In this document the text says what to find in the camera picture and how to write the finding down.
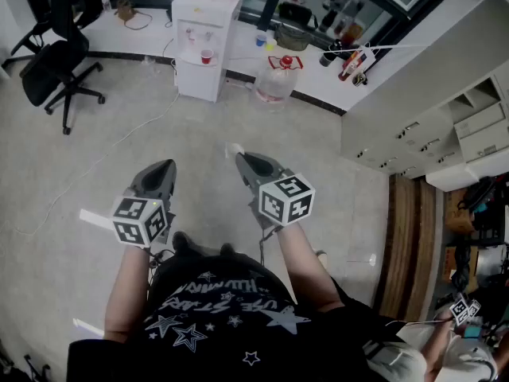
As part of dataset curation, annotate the small brown bag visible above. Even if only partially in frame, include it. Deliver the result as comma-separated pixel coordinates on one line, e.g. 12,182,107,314
115,0,138,21

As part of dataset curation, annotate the wooden panel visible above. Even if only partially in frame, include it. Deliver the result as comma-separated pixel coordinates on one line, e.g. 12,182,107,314
372,174,438,322

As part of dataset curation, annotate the white floor cable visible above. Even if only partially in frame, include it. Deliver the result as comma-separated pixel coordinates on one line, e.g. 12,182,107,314
0,88,182,237

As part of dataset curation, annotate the person's black left shoe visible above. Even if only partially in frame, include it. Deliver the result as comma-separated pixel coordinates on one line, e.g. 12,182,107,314
172,231,202,256

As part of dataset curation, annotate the person's left forearm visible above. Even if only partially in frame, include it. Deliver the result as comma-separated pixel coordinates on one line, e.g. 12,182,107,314
103,244,155,342

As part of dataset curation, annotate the colourful snack box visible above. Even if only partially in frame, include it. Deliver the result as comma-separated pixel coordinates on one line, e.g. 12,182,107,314
337,49,377,88

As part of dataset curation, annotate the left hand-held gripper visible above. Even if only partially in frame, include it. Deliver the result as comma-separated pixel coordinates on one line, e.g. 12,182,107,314
109,158,178,250

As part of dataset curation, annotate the brown cardboard box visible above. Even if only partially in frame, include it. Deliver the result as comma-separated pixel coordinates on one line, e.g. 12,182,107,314
442,188,476,235

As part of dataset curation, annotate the person's right forearm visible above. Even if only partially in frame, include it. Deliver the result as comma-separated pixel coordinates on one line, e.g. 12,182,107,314
273,224,345,314

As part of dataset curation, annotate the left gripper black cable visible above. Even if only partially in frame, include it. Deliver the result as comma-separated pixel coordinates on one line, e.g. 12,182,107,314
147,248,177,279

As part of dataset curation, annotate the black bag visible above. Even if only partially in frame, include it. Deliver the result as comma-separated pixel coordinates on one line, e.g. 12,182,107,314
278,1,320,30

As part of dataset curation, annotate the black star print t-shirt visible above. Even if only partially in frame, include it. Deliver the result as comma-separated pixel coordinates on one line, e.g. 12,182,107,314
66,251,401,382

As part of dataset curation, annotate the black thermos flask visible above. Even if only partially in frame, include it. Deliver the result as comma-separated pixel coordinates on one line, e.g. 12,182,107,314
318,39,344,68

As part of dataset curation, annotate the green bag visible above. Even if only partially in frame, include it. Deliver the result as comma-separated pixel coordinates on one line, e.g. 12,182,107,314
274,23,313,52

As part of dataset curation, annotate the clear water jug red cap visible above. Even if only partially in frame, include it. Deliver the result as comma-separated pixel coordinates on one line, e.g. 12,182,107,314
251,54,305,113

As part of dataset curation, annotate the white water dispenser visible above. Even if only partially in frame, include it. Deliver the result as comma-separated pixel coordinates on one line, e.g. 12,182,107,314
170,0,246,103

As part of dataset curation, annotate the white drawer cabinet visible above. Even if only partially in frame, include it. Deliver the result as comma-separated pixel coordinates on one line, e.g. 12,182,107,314
340,0,509,193

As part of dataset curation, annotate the black office chair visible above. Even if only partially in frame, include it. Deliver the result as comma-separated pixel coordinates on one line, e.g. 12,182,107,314
1,0,107,136

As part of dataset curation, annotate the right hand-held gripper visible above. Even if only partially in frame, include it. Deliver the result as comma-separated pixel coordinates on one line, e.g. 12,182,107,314
234,151,317,230

